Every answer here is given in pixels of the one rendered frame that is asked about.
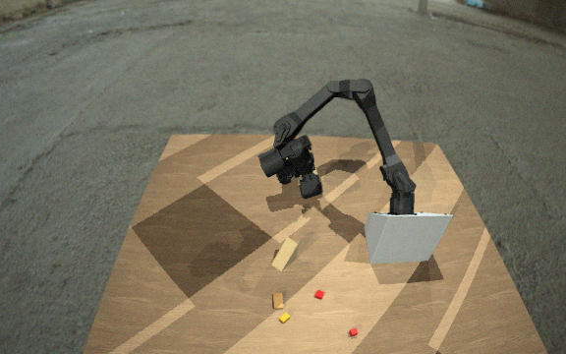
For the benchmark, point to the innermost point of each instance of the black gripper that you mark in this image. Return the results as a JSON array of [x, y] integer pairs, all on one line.
[[310, 184]]

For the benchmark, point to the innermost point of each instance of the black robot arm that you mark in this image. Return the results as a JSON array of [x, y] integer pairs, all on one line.
[[393, 170]]

